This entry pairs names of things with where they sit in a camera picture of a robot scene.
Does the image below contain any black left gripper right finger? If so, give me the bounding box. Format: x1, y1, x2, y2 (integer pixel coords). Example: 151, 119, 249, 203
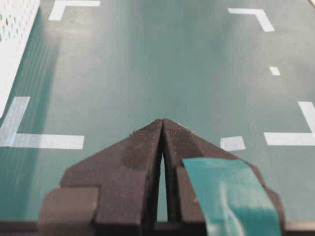
162, 118, 287, 236

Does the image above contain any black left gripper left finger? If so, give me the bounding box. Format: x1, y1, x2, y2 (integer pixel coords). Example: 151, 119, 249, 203
39, 119, 163, 236

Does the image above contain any teal tape on finger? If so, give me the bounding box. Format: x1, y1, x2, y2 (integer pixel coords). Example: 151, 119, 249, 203
184, 157, 282, 236

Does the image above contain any small tape strip left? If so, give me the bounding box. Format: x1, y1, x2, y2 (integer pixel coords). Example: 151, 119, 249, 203
220, 136, 246, 151

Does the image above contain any tape corner marker top left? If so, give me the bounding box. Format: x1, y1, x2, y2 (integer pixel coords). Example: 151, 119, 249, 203
0, 96, 85, 150

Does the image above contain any tape corner marker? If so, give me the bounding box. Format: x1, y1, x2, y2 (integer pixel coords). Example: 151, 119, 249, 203
227, 8, 275, 32
0, 96, 85, 150
49, 0, 101, 21
264, 101, 315, 147

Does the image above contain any tape corner marker bottom left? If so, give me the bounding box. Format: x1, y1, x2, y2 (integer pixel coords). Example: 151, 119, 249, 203
264, 101, 315, 147

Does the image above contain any small tape square bottom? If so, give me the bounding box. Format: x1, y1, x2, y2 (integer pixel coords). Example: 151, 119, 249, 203
269, 66, 281, 76

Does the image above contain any tape corner marker top right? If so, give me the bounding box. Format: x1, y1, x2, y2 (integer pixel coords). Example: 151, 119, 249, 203
49, 0, 101, 21

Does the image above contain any white plastic perforated basket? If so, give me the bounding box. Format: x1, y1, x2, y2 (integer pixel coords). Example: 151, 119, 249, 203
0, 0, 40, 115

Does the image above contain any tape corner marker bottom right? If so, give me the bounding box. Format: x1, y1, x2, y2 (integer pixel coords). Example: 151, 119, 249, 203
227, 8, 275, 32

